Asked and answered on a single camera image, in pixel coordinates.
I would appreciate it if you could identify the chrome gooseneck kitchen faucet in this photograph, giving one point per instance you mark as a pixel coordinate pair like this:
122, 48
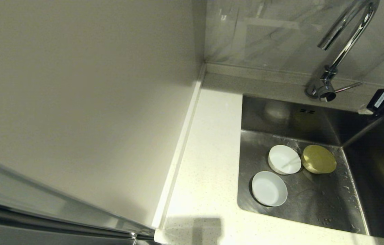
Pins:
326, 86

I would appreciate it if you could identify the yellow plastic bowl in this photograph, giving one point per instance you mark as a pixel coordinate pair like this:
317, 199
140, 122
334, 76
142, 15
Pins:
319, 159

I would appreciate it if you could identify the white plastic bowl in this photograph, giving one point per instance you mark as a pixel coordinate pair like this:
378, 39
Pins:
284, 159

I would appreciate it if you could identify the pale blue plastic bowl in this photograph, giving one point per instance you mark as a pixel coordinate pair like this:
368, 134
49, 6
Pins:
269, 189

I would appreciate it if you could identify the stainless steel sink basin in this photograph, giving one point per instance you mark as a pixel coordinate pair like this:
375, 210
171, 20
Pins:
317, 204

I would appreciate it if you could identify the beige cabinet side panel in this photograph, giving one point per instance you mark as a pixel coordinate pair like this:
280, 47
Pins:
76, 85

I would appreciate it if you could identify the stainless steel appliance front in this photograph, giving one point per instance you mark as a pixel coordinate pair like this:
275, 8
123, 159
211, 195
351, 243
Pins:
15, 185

